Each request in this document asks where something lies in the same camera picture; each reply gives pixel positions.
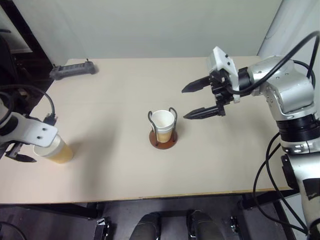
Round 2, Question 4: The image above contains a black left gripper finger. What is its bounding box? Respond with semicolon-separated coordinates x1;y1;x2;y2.
14;153;38;164

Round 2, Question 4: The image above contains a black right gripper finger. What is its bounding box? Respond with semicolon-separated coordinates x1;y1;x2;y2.
183;105;219;120
181;75;212;94

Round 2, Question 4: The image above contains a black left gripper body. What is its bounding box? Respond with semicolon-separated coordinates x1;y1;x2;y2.
4;141;27;159

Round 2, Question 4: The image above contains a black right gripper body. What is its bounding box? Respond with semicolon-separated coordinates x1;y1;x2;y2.
208;69;235;117

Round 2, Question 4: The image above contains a brown paper cup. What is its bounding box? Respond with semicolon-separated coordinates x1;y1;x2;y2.
32;133;74;166
151;109;175;133

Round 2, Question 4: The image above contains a black power strip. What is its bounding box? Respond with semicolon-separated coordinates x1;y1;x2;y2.
49;58;97;81

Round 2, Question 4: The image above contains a dark rounded shape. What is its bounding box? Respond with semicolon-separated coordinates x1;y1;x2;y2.
129;212;162;240
186;209;224;240

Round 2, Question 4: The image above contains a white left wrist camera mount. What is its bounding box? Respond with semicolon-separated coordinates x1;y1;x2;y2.
0;111;59;149

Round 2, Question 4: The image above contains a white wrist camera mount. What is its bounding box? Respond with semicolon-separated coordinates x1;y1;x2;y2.
206;46;241;104
0;111;59;149

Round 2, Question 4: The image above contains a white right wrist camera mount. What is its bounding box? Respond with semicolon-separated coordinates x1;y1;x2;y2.
206;46;241;104

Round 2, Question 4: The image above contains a wire cup holder wooden base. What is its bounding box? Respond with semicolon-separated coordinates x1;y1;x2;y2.
147;106;179;151

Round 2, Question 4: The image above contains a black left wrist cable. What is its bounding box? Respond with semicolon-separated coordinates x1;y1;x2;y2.
0;84;57;124

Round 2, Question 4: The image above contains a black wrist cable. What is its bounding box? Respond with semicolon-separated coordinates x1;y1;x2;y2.
0;84;57;124
228;31;320;95

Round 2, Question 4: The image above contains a black table frame bar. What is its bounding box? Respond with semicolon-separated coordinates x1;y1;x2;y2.
0;202;105;221
236;189;301;210

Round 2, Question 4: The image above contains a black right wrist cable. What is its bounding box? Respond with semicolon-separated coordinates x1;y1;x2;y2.
228;31;320;95

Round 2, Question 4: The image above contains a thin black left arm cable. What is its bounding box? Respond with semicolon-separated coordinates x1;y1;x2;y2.
0;221;27;240

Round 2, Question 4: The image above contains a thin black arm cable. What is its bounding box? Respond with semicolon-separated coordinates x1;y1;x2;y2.
252;131;312;235
0;221;27;240

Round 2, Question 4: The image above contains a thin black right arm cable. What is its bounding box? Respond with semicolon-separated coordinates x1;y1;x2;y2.
252;131;312;235

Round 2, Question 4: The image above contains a black metal base bracket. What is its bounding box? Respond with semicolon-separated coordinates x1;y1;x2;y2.
228;215;241;240
95;216;111;240

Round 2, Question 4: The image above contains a black slanted partition post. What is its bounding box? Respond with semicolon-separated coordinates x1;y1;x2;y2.
0;0;55;76

